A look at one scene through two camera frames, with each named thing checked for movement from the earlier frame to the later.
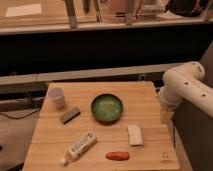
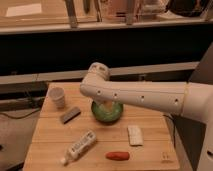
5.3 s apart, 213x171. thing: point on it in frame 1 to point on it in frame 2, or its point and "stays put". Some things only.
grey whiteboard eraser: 70,115 stays put
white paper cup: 57,96 stays put
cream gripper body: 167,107 to 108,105
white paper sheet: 23,10 stays put
